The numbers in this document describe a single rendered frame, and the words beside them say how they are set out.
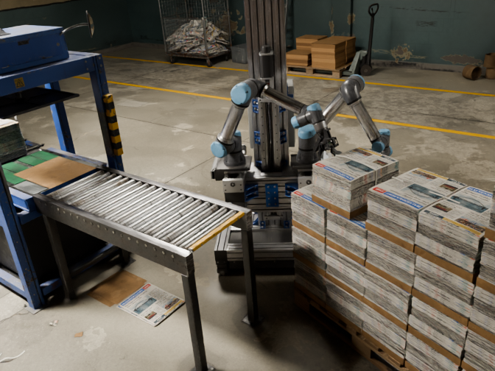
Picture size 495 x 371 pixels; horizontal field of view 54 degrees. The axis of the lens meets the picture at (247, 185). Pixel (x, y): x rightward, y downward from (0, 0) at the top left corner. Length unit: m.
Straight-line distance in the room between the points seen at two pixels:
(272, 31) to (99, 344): 2.23
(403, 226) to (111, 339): 1.92
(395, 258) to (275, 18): 1.65
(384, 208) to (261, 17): 1.49
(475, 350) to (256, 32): 2.15
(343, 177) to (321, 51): 6.47
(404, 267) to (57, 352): 2.10
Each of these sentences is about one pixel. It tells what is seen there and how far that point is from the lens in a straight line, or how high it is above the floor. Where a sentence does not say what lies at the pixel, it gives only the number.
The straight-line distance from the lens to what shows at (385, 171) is 2.67.
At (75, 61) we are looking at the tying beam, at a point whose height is 1.54.
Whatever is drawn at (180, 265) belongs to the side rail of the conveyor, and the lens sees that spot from 2.48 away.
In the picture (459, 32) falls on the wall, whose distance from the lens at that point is 9.10.
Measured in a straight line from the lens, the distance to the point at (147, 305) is 3.45.
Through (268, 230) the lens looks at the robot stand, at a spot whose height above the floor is 0.21.
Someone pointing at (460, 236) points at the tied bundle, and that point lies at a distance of 2.17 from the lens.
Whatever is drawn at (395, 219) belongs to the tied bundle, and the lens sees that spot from 2.36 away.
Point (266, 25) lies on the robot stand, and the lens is 3.22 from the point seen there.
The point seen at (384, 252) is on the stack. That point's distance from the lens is 2.49.
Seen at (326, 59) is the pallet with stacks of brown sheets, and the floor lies 0.30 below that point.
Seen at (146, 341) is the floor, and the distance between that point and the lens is 3.21.
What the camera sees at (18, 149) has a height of 0.85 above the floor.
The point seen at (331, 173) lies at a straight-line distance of 2.56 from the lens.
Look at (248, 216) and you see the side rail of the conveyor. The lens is 2.76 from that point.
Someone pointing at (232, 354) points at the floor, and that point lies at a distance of 3.02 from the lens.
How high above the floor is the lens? 2.13
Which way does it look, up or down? 26 degrees down
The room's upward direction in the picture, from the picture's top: 4 degrees counter-clockwise
